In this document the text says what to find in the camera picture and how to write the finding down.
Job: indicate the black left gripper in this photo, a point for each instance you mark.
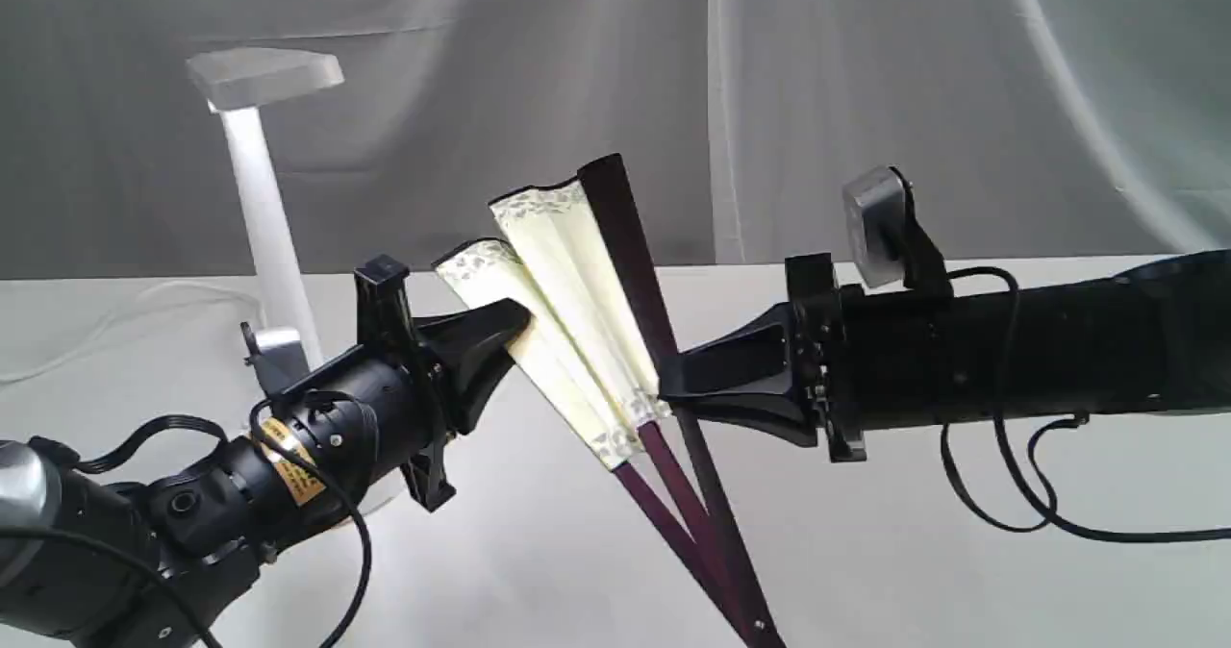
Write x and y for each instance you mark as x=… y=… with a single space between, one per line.
x=382 y=406

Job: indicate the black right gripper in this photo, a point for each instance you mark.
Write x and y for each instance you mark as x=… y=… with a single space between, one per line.
x=746 y=378

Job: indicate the folding paper fan dark ribs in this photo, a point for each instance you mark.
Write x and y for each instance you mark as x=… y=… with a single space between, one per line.
x=576 y=256

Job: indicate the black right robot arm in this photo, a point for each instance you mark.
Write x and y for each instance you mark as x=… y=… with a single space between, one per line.
x=1151 y=339

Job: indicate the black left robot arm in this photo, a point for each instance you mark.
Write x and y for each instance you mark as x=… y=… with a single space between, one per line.
x=147 y=545

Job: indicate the white desk lamp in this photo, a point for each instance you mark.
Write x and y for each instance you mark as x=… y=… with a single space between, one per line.
x=237 y=83

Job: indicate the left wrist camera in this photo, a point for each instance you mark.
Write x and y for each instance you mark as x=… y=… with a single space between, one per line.
x=277 y=357

